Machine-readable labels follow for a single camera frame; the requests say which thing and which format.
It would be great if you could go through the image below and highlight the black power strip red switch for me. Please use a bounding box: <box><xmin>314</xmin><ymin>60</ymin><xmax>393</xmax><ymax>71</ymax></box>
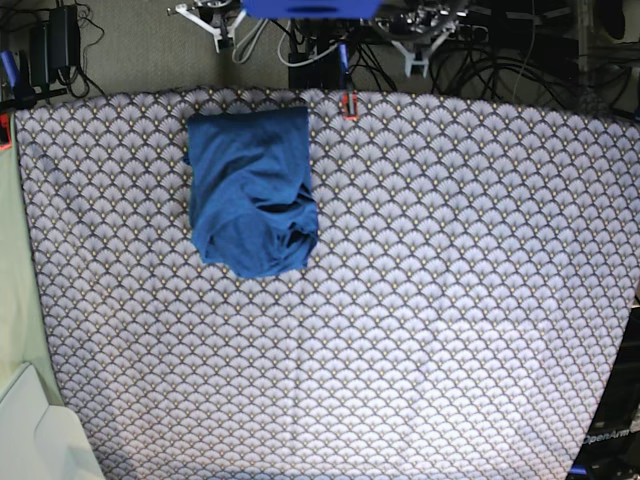
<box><xmin>450</xmin><ymin>25</ymin><xmax>489</xmax><ymax>43</ymax></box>

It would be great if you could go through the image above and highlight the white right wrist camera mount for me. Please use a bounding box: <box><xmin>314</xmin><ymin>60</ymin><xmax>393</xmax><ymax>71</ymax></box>
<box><xmin>166</xmin><ymin>0</ymin><xmax>247</xmax><ymax>53</ymax></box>

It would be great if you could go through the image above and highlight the light green cloth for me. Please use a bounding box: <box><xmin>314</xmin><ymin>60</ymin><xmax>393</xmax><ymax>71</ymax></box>
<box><xmin>0</xmin><ymin>142</ymin><xmax>66</xmax><ymax>406</ymax></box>

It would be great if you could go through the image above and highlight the blue long-sleeve T-shirt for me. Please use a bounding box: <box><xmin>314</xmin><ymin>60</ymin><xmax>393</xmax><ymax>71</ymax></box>
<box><xmin>185</xmin><ymin>106</ymin><xmax>319</xmax><ymax>278</ymax></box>

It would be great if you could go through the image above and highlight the black power adapter brick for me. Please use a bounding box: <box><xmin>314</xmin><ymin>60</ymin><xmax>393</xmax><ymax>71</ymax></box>
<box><xmin>29</xmin><ymin>4</ymin><xmax>81</xmax><ymax>89</ymax></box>

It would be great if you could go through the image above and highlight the black OpenArm case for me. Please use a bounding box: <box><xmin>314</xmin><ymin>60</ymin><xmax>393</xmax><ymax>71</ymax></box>
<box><xmin>567</xmin><ymin>305</ymin><xmax>639</xmax><ymax>479</ymax></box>

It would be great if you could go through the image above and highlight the fan-patterned tablecloth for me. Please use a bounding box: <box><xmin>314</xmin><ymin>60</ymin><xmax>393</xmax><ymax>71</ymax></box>
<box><xmin>16</xmin><ymin>88</ymin><xmax>639</xmax><ymax>479</ymax></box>

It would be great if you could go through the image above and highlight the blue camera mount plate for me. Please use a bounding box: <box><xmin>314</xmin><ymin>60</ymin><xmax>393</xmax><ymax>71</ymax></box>
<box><xmin>242</xmin><ymin>0</ymin><xmax>381</xmax><ymax>19</ymax></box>

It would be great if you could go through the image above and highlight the blue handled clamp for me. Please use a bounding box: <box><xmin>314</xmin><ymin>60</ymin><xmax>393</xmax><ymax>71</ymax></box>
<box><xmin>1</xmin><ymin>50</ymin><xmax>37</xmax><ymax>111</ymax></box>

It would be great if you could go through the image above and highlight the red table clamp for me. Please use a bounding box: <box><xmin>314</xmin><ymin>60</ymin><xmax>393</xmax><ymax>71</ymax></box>
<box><xmin>341</xmin><ymin>90</ymin><xmax>359</xmax><ymax>120</ymax></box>

